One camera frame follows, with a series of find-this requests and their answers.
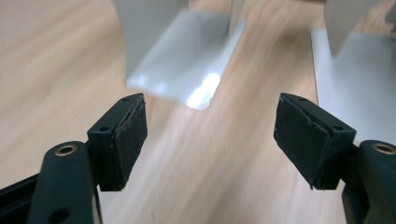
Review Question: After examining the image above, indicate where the expandable grey metal book rack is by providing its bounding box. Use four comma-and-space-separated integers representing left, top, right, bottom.
113, 0, 396, 147

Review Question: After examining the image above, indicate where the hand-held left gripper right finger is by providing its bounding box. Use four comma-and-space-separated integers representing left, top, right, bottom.
274, 91, 357, 190

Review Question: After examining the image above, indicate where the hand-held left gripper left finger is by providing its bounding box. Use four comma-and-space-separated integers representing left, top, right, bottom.
87, 92, 149, 192

